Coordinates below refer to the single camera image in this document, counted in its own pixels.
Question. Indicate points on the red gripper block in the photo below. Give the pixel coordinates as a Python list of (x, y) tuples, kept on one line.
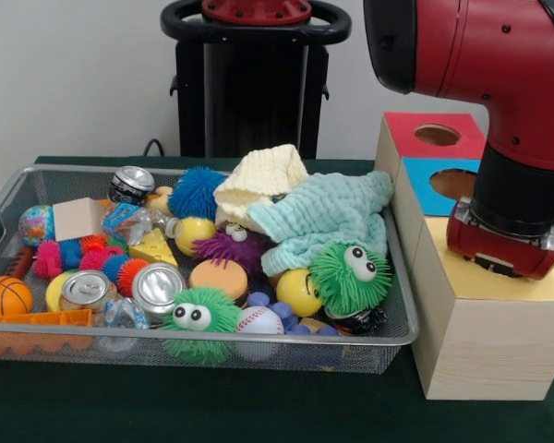
[(503, 251)]

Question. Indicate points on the green spiky ball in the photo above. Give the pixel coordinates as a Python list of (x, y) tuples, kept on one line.
[(346, 286)]

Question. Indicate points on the mint waffle cloth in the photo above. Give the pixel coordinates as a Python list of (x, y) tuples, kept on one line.
[(323, 212)]

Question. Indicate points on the cream waffle cloth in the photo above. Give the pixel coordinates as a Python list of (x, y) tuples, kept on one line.
[(263, 175)]

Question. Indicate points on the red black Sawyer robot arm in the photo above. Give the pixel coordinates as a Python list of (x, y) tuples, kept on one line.
[(489, 55)]

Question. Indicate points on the wooden box with three holes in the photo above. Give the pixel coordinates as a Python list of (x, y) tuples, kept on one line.
[(489, 341)]

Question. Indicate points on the yellow smiley ball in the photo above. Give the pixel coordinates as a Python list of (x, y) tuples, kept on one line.
[(293, 293)]

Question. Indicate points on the white toy baseball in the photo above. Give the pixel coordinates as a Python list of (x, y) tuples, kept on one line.
[(261, 320)]

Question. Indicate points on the purple spiky toy with eyes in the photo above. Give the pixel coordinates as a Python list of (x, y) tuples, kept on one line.
[(233, 249)]

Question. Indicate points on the green spiky toy with eyes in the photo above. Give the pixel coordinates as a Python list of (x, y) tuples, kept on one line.
[(217, 309)]

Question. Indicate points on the blue spiky ball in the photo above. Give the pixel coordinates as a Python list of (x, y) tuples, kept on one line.
[(196, 191)]

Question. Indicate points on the dark green table cloth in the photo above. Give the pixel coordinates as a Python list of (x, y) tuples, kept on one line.
[(212, 406)]

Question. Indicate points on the silver drink can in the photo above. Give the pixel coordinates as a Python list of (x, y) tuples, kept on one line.
[(159, 288)]

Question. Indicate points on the plain wooden cube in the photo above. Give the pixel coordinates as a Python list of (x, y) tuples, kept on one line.
[(76, 219)]

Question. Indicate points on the orange toy basketball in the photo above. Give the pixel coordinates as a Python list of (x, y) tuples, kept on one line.
[(7, 295)]

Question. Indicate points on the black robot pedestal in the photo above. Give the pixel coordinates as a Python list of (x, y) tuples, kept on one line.
[(254, 92)]

